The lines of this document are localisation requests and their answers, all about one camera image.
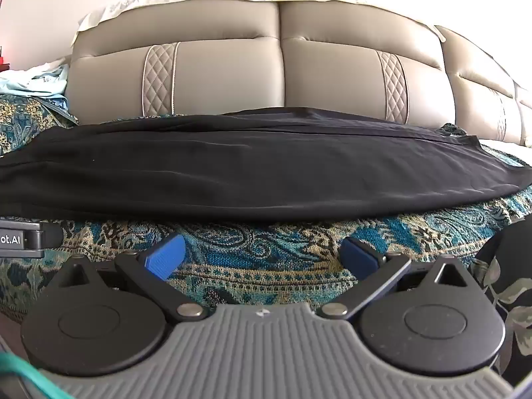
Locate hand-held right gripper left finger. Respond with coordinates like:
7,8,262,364
53,234,209,323

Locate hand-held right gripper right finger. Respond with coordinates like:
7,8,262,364
317,237,474,322

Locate black pants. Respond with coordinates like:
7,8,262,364
0,107,530,223

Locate teal paisley blanket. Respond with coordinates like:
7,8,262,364
0,91,532,329

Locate dark floral clothing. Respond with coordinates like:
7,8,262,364
471,214,532,383

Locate light blue cloth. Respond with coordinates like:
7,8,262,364
0,56,71,113

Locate beige leather headboard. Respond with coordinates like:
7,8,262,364
66,0,532,148

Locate green cable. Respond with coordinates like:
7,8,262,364
0,351,73,399

